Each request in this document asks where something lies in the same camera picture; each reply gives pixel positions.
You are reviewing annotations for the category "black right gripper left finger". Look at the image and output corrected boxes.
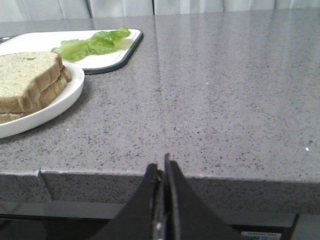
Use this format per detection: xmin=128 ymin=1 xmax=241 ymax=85
xmin=90 ymin=164 xmax=158 ymax=240

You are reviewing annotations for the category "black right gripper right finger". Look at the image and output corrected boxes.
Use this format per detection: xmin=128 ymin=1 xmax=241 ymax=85
xmin=164 ymin=153 xmax=242 ymax=240

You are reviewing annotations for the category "green lettuce leaf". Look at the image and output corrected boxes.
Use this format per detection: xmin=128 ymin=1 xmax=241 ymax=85
xmin=51 ymin=26 xmax=131 ymax=62

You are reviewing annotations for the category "bread slice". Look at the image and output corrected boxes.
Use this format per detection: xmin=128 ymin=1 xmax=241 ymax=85
xmin=0 ymin=66 xmax=72 ymax=124
xmin=0 ymin=52 xmax=63 ymax=114

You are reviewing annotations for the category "black appliance under counter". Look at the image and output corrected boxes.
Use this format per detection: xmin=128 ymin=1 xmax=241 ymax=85
xmin=0 ymin=201 xmax=300 ymax=240

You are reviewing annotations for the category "white round plate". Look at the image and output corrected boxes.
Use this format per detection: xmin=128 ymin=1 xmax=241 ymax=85
xmin=0 ymin=61 xmax=85 ymax=138

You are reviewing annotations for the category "white cutting board grey rim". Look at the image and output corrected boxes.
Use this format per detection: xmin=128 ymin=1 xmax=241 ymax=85
xmin=0 ymin=29 xmax=144 ymax=74

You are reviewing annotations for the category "white curtain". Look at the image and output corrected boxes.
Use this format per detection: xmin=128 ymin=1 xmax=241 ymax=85
xmin=0 ymin=0 xmax=320 ymax=23

